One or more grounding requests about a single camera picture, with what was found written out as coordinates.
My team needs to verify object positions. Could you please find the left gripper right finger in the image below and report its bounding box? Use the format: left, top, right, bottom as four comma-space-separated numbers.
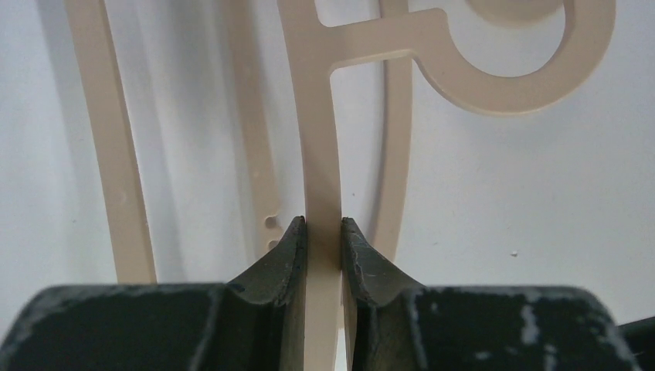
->
341, 218, 640, 370

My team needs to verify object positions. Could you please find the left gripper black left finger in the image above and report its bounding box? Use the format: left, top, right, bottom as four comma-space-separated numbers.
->
1, 216, 307, 370

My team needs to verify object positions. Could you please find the beige hanger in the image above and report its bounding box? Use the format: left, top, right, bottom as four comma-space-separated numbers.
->
220, 1, 562, 260
65, 1, 616, 370

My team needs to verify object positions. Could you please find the beige hanger bottom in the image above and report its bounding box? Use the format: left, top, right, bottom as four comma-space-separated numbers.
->
220, 1, 562, 260

